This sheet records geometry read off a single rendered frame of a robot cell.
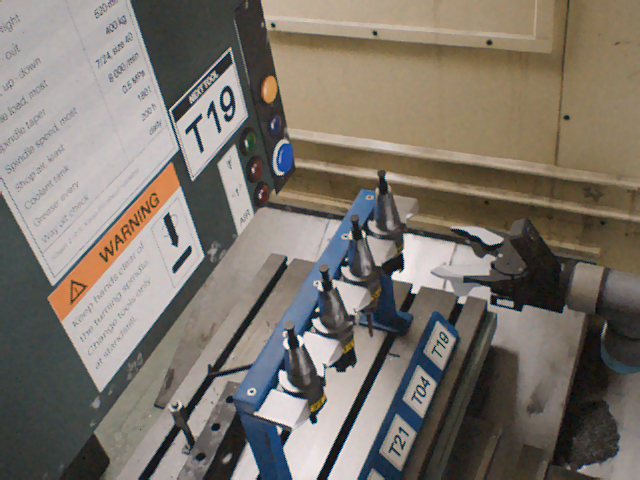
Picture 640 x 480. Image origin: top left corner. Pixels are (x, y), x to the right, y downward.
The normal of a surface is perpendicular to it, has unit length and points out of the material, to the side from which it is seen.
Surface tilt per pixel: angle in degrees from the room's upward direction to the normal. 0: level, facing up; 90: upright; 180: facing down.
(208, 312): 23
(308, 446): 0
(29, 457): 90
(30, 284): 90
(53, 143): 90
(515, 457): 8
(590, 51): 89
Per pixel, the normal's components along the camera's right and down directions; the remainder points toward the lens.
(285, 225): -0.30, -0.40
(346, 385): -0.15, -0.73
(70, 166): 0.90, 0.18
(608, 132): -0.42, 0.66
